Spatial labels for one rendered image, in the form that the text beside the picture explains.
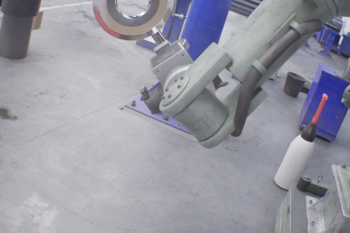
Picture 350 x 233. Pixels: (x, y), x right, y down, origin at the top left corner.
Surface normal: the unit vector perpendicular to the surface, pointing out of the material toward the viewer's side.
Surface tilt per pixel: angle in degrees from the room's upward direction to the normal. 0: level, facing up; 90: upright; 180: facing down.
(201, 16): 90
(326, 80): 90
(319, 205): 90
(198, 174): 0
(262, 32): 73
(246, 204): 0
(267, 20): 68
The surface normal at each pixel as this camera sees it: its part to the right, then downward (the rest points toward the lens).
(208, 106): 0.47, -0.07
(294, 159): -0.55, 0.18
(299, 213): 0.29, -0.88
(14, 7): 0.04, 0.41
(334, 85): -0.30, 0.29
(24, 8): 0.57, 0.47
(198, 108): 0.29, 0.17
